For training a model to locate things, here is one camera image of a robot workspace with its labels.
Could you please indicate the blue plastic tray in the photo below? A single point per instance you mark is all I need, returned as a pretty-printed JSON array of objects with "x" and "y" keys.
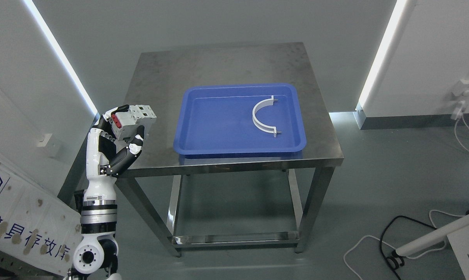
[{"x": 242, "y": 119}]

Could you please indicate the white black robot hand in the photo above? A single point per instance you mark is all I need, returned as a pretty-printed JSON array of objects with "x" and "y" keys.
[{"x": 107, "y": 158}]

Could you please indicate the grey red circuit breaker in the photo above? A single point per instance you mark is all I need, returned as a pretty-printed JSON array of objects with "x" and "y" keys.
[{"x": 130, "y": 120}]

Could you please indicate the white tube stand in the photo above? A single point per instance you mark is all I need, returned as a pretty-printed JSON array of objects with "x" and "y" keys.
[{"x": 431, "y": 238}]

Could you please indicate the white wall socket left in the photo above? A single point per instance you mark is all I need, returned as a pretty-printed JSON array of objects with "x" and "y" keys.
[{"x": 50, "y": 146}]

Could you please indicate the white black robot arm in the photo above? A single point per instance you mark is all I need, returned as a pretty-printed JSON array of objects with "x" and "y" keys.
[{"x": 98, "y": 248}]

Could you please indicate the white labelled shelf panel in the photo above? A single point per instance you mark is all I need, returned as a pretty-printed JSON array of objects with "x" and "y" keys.
[{"x": 36, "y": 228}]

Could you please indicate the white wall socket with plug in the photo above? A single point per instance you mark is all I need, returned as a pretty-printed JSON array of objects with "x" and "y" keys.
[{"x": 460, "y": 91}]

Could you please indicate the stainless steel table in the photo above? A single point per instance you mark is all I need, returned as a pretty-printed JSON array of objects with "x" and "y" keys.
[{"x": 228, "y": 203}]

